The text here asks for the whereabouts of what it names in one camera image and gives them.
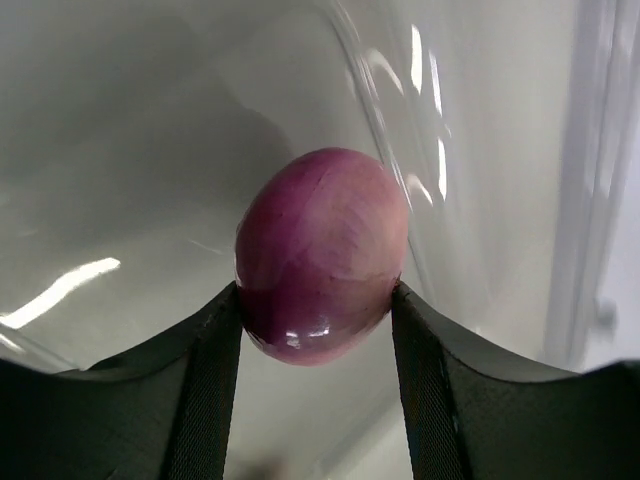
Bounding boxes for purple red onion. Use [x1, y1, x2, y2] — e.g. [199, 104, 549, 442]
[235, 148, 408, 366]

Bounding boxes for clear grey plastic bin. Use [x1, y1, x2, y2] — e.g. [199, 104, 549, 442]
[1, 1, 639, 479]

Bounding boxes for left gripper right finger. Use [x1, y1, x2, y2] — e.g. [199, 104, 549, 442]
[391, 283, 639, 479]

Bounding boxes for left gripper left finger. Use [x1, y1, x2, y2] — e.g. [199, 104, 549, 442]
[1, 285, 241, 479]

